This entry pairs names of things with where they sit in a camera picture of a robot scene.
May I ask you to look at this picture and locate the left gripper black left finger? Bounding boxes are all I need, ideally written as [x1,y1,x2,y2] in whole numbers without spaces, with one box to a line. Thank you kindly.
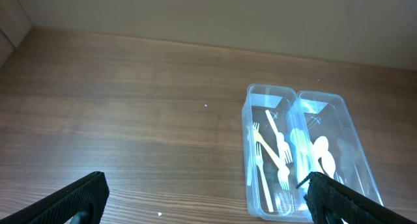
[1,171,109,224]

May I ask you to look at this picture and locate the translucent curved white fork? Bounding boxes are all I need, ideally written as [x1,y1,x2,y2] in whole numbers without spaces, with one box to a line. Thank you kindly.
[255,143,274,213]

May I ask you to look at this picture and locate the light blue plastic fork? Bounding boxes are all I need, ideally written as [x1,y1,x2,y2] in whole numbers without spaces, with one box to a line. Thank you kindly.
[273,177,293,216]

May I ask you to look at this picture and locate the yellow plastic fork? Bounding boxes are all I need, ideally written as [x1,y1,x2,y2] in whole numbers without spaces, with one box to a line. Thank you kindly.
[253,122,289,174]

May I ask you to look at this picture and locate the clear plastic container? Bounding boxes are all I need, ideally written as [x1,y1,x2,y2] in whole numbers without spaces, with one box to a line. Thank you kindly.
[297,91,382,204]
[242,84,311,223]

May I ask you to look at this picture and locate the right clear plastic container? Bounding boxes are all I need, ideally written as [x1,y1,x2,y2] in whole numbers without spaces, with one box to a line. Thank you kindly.
[297,91,382,204]

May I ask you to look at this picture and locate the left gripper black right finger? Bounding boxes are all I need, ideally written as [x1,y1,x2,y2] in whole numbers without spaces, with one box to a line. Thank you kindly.
[297,172,416,224]

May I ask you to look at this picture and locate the white plastic fork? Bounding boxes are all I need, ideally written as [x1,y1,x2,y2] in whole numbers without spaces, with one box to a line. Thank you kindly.
[246,126,254,186]

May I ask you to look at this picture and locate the left clear plastic container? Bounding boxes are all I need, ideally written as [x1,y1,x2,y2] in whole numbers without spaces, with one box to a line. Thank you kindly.
[242,84,311,223]

